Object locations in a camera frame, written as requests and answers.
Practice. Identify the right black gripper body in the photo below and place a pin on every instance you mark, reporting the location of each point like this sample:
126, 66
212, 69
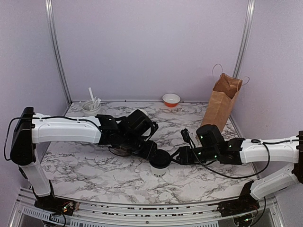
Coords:
209, 154

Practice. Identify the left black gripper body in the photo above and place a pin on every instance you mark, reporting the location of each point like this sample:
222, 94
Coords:
132, 142

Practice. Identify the black plastic cup lid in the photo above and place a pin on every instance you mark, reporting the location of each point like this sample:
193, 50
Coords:
161, 159

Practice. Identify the white paper cup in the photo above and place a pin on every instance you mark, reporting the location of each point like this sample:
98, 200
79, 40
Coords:
158, 172

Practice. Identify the brown paper bag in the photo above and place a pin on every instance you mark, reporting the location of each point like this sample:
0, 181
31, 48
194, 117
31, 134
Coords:
222, 101

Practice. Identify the brown cardboard cup carrier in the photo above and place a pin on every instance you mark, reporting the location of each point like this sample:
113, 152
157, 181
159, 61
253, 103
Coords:
120, 151

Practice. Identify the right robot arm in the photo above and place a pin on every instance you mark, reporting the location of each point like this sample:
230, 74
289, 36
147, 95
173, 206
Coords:
240, 151

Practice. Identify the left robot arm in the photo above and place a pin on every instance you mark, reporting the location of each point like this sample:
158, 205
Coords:
131, 134

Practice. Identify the stacked white paper cups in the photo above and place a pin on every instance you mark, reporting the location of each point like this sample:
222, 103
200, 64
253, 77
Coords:
143, 111

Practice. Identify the orange and white bowl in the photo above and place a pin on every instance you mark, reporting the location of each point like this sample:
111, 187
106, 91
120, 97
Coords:
171, 100

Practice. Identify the white cylindrical straw holder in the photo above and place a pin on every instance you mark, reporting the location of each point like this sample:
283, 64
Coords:
87, 112

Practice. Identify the tall white wrapped straw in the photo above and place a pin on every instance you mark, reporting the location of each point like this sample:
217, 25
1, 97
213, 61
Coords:
91, 95

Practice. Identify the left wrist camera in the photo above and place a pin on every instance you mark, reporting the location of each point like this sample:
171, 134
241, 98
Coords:
154, 127

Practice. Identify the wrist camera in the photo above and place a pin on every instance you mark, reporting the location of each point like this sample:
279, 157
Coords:
186, 138
154, 127

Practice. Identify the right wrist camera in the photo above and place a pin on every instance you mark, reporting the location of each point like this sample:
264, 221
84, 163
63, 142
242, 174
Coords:
186, 138

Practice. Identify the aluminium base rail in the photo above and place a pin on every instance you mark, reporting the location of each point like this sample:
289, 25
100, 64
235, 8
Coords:
105, 214

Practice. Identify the left aluminium frame post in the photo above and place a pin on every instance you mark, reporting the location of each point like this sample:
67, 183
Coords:
56, 50

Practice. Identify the aluminium frame post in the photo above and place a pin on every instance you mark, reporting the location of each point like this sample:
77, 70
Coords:
245, 37
56, 50

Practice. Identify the right aluminium frame post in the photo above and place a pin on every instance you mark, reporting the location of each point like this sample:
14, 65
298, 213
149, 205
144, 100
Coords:
245, 37

